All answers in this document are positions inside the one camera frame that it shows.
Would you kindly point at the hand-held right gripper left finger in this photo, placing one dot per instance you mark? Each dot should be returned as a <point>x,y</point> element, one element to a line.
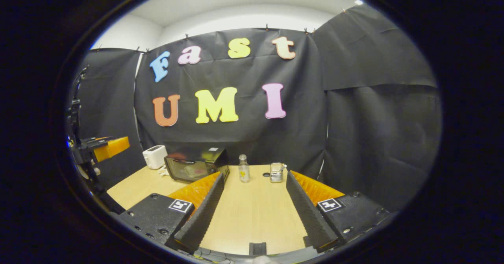
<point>202,216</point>

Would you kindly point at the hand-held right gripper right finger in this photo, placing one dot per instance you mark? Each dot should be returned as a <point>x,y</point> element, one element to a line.
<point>307,216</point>

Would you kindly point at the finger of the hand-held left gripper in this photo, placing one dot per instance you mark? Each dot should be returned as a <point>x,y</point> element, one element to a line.
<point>98,139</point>
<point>114,146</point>

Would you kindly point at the black electric oven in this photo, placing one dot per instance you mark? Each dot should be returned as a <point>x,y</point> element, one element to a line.
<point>193,169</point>

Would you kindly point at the white toaster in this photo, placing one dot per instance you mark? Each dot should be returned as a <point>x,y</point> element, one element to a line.
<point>154,157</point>

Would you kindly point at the white divided snack tray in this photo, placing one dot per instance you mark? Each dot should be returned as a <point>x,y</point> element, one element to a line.
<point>164,172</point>

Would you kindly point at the clear glass bottle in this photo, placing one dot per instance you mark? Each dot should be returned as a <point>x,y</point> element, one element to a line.
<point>244,173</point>

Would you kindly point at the black backdrop cloth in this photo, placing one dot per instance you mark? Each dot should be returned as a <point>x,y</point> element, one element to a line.
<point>374,138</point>

